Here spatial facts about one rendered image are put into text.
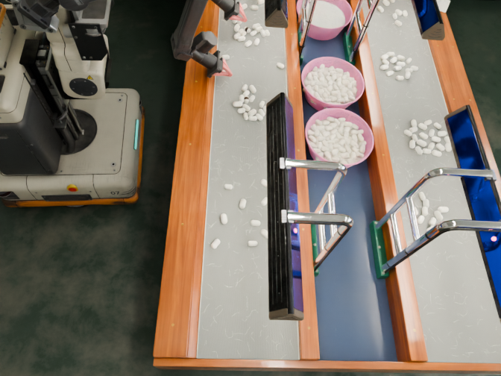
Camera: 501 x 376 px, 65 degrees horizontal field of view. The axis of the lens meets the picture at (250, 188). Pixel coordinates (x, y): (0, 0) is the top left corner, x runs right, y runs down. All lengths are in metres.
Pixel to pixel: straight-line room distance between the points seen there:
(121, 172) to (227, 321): 1.02
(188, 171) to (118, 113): 0.89
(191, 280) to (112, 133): 1.10
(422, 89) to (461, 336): 1.01
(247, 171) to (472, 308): 0.87
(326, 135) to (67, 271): 1.40
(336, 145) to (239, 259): 0.59
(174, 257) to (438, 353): 0.86
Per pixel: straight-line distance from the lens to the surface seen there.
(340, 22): 2.08
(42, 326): 2.14
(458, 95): 1.92
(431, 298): 1.44
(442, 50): 2.09
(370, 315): 1.41
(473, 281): 1.54
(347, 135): 1.60
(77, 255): 2.18
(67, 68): 1.68
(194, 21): 1.41
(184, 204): 1.34
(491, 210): 1.21
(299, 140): 1.51
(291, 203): 0.99
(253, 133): 1.52
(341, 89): 1.75
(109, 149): 2.08
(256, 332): 1.25
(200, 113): 1.54
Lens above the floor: 1.97
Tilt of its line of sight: 62 degrees down
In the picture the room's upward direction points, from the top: 11 degrees clockwise
